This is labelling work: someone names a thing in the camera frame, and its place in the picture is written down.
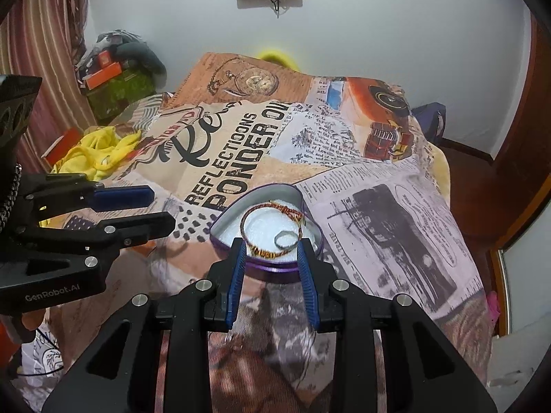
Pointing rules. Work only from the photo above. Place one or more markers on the yellow cloth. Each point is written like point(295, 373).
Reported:
point(92, 150)

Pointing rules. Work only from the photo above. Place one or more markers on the dark blue bag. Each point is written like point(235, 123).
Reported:
point(432, 120)

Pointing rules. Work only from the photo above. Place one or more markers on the purple heart-shaped tin box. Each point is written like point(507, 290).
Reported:
point(275, 193)

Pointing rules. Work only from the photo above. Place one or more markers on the orange flat box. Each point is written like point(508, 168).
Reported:
point(64, 144)

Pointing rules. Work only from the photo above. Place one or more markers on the white printed bag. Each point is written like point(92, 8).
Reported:
point(45, 355)

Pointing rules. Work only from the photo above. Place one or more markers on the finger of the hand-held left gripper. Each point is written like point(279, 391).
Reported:
point(125, 198)
point(142, 226)

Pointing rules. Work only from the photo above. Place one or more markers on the pile of dark clothes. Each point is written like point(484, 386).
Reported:
point(137, 51)

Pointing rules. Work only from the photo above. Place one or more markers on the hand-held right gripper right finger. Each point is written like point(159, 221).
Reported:
point(306, 284)

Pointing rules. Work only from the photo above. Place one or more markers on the pink cloth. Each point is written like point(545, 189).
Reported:
point(494, 309)

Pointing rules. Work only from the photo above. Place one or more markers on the striped curtain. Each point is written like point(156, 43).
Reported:
point(38, 51)

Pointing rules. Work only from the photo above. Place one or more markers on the wooden door frame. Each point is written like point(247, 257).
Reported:
point(516, 137)

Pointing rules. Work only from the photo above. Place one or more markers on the yellow round object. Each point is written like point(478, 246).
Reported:
point(277, 56)

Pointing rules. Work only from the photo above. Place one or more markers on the green patterned bag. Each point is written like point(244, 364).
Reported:
point(118, 92)

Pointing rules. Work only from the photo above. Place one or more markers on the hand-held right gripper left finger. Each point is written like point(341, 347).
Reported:
point(232, 292)

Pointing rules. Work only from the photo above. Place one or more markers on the printed blanket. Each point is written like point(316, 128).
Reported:
point(267, 142)

